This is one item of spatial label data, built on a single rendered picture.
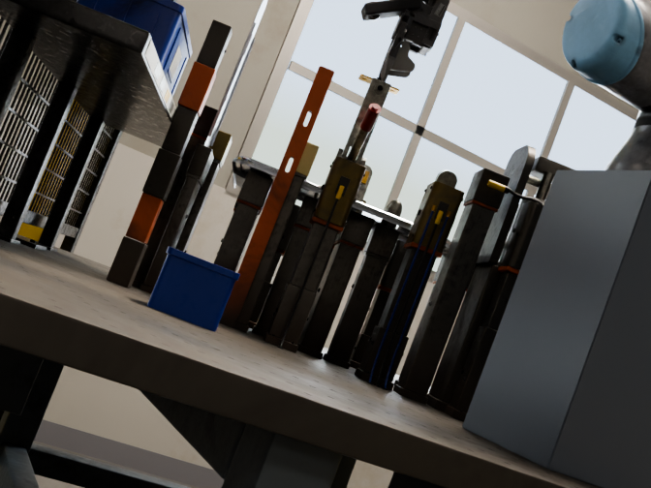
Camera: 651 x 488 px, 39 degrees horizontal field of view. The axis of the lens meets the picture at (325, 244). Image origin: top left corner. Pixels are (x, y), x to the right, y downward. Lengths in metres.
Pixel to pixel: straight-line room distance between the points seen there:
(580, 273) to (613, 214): 0.09
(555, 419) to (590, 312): 0.14
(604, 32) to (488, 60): 2.76
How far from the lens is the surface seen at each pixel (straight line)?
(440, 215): 1.61
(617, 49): 1.26
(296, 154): 1.66
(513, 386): 1.28
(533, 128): 4.13
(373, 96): 1.68
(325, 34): 3.67
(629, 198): 1.25
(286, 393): 0.84
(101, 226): 3.40
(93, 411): 3.50
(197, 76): 1.66
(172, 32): 1.53
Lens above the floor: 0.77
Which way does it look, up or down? 4 degrees up
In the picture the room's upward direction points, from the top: 21 degrees clockwise
